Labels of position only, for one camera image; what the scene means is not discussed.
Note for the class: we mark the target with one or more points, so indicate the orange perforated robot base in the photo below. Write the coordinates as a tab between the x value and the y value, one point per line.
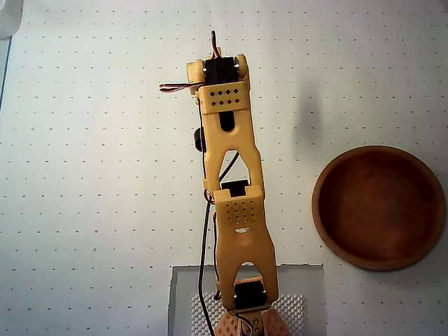
227	325

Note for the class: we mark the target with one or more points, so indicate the brown wooden bowl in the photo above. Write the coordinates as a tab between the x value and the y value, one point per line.
378	210

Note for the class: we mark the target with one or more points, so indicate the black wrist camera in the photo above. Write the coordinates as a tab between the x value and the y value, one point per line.
199	140

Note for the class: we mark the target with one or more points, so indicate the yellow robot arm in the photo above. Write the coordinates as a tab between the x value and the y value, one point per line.
245	238

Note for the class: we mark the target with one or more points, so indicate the grey metal base plate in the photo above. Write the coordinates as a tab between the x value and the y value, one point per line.
180	308

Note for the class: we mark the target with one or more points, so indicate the white dotted mat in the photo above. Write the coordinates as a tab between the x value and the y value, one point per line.
105	105

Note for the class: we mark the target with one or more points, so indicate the white plastic object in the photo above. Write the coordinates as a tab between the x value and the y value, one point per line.
8	17

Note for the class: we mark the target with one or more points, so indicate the white textured pad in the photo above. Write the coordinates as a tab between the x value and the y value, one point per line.
203	315

